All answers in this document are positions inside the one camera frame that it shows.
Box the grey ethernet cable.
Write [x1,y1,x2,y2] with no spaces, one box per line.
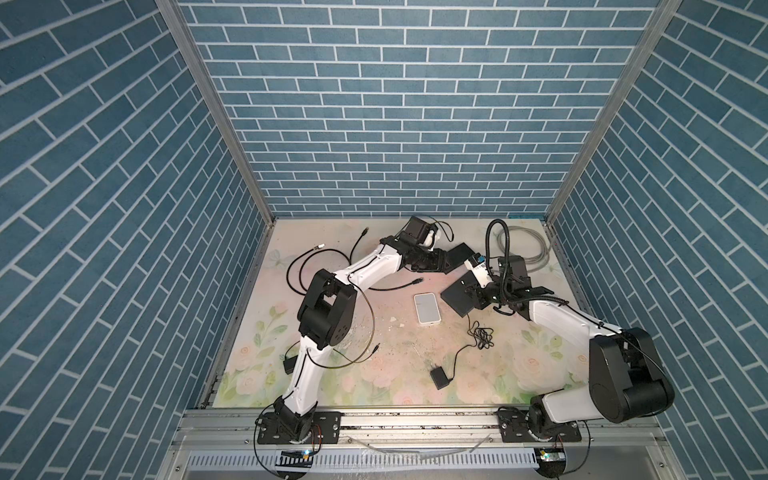
[495,226,551,272]

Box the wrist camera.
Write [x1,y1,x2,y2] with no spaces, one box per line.
[397,216,439,248]
[464,253,492,288]

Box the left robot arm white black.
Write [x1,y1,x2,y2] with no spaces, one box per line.
[265,236,462,443]

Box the black adapter left side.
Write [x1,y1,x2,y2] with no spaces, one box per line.
[283,333,382,376]

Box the long black cable loop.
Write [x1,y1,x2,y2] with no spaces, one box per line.
[285,227,425,300]

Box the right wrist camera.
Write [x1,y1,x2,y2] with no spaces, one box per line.
[464,253,492,288]

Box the white small router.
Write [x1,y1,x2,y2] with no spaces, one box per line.
[413,293,442,326]

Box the black ribbed box device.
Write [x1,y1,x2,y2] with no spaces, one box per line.
[442,243,475,274]

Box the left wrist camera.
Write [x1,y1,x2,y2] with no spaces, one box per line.
[397,216,439,248]

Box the black power adapter with plug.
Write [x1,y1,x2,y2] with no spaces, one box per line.
[429,311,496,392]

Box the dark grey network switch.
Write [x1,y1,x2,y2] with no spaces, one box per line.
[440,272,490,317]

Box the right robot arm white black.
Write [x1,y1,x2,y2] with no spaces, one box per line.
[464,254,675,441]

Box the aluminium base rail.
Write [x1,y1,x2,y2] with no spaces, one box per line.
[158,406,684,479]

